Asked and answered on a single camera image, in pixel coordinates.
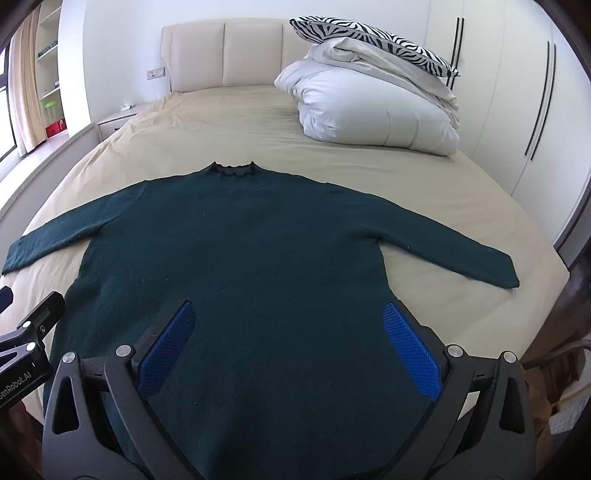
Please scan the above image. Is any dark green sweater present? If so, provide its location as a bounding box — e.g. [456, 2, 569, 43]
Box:
[1, 160, 521, 480]

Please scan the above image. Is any white wardrobe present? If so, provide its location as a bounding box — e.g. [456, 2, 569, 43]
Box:
[424, 0, 591, 261]

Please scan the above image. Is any beige folded duvet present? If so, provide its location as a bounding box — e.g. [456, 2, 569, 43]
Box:
[306, 37, 461, 131]

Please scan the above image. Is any beige curtain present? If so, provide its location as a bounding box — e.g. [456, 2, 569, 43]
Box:
[8, 18, 48, 154]

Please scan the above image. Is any black wardrobe handle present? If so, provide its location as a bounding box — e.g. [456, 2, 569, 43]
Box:
[446, 18, 461, 86]
[525, 41, 551, 156]
[451, 18, 465, 89]

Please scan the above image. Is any white nightstand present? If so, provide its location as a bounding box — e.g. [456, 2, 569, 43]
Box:
[95, 107, 140, 142]

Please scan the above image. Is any beige padded headboard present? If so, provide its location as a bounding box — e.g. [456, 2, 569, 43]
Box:
[160, 18, 315, 93]

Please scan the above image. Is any white folded duvet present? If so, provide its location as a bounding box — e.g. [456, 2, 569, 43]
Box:
[274, 59, 459, 156]

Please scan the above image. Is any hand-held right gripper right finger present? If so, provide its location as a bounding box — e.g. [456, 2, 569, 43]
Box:
[382, 301, 539, 480]

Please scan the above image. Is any bed with beige sheet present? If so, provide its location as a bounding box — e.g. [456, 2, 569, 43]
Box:
[0, 84, 571, 416]

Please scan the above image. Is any brown bag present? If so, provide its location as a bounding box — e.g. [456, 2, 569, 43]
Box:
[525, 364, 591, 435]

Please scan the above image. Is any black framed window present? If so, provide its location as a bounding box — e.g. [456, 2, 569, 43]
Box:
[0, 45, 19, 163]

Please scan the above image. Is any dark chair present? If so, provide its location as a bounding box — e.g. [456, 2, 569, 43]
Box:
[521, 339, 591, 371]

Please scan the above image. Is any zebra print pillow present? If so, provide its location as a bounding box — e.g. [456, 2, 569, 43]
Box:
[289, 17, 461, 77]

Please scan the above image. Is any white bookshelf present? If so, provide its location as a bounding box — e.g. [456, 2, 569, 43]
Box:
[34, 0, 62, 139]

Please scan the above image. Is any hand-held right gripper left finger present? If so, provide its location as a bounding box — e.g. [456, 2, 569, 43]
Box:
[41, 300, 204, 480]

